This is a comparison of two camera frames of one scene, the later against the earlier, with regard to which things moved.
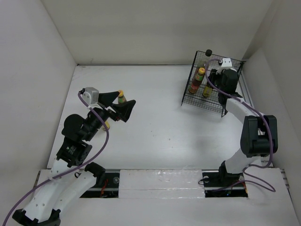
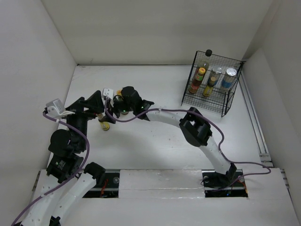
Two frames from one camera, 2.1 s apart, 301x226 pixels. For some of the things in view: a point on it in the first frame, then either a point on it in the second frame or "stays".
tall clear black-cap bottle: (204, 62) stays
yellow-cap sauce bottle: (197, 81) stays
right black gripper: (213, 76) → (114, 100)
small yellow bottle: (207, 91) stays
